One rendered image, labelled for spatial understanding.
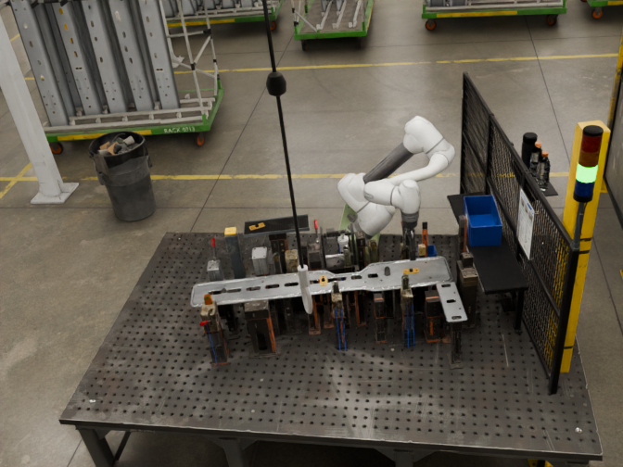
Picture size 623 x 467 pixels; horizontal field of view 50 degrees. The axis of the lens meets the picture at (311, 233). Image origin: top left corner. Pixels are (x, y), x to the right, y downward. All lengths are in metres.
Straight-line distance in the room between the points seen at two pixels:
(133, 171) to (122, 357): 2.53
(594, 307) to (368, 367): 2.03
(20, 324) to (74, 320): 0.42
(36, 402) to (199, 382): 1.60
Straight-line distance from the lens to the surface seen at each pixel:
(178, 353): 3.73
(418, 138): 3.68
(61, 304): 5.56
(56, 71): 7.85
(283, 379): 3.45
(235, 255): 3.79
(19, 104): 6.65
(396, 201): 3.24
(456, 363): 3.47
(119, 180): 6.03
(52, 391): 4.87
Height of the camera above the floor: 3.22
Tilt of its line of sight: 35 degrees down
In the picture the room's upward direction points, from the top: 7 degrees counter-clockwise
